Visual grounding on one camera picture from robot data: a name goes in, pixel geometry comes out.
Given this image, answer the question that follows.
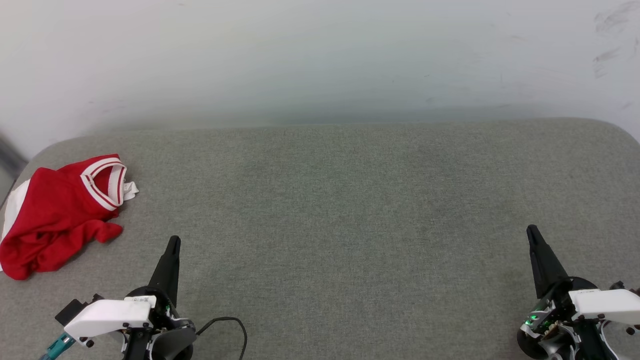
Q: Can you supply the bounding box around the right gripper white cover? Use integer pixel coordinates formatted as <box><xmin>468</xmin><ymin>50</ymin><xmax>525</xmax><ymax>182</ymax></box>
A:
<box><xmin>516</xmin><ymin>224</ymin><xmax>640</xmax><ymax>360</ymax></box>

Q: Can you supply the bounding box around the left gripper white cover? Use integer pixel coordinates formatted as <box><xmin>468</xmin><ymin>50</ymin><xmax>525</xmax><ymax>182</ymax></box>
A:
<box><xmin>64</xmin><ymin>235</ymin><xmax>198</xmax><ymax>360</ymax></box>

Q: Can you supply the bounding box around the red basketball jersey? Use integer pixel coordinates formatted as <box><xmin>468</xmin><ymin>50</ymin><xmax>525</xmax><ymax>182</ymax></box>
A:
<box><xmin>0</xmin><ymin>153</ymin><xmax>140</xmax><ymax>281</ymax></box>

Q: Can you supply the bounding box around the grey fabric sofa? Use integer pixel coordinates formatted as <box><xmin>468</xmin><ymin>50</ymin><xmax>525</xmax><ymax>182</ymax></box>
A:
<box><xmin>0</xmin><ymin>117</ymin><xmax>640</xmax><ymax>360</ymax></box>

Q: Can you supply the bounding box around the thin black cable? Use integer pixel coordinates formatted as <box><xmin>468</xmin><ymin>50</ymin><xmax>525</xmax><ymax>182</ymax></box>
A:
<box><xmin>196</xmin><ymin>316</ymin><xmax>248</xmax><ymax>360</ymax></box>

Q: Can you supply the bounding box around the teal left camera connector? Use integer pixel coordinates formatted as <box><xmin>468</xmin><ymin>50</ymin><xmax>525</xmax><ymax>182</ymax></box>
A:
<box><xmin>40</xmin><ymin>332</ymin><xmax>76</xmax><ymax>360</ymax></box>

